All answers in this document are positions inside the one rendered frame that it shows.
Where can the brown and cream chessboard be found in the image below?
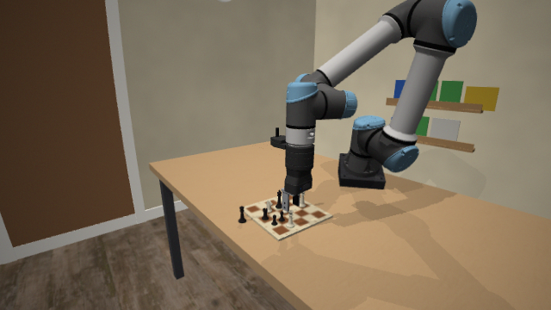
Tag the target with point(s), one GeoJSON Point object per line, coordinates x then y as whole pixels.
{"type": "Point", "coordinates": [303, 218]}

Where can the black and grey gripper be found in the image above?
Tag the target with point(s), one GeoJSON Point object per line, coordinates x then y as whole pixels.
{"type": "Point", "coordinates": [299, 158]}

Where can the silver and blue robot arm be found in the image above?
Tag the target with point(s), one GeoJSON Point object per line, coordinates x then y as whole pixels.
{"type": "Point", "coordinates": [441, 26]}

